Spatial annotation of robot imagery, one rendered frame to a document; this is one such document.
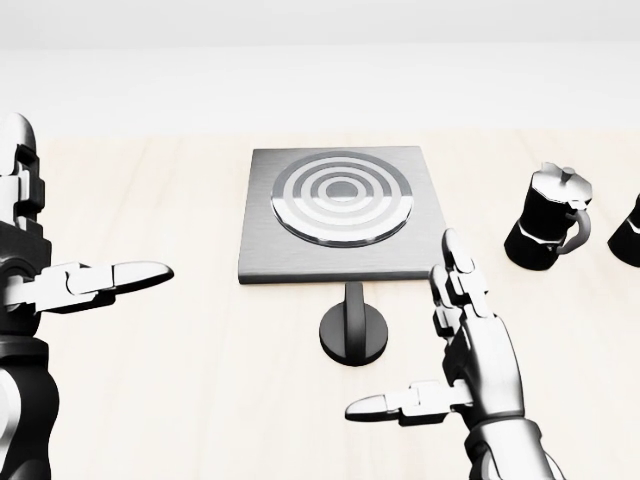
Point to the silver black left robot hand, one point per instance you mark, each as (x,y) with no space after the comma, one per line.
(25,290)

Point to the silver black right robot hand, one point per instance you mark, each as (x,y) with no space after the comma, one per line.
(487,360)

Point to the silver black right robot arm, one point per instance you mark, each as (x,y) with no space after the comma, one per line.
(515,450)

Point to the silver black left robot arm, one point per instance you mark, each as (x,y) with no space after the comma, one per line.
(25,400)

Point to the round black stove knob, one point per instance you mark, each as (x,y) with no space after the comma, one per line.
(354,330)

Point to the flat dark stove plate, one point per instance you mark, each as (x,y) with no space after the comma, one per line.
(260,250)

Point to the black silver moka pot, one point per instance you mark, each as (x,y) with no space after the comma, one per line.
(535,225)

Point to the black rounded vessel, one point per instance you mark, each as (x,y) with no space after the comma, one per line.
(627,235)

